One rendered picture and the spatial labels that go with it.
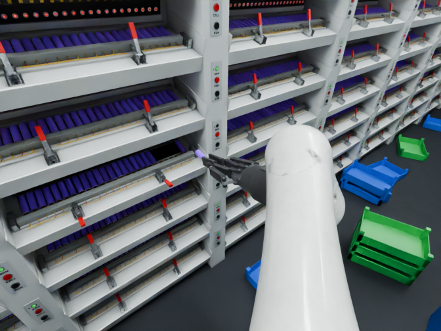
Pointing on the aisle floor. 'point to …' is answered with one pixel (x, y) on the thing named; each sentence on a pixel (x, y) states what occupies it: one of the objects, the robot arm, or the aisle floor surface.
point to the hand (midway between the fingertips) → (212, 161)
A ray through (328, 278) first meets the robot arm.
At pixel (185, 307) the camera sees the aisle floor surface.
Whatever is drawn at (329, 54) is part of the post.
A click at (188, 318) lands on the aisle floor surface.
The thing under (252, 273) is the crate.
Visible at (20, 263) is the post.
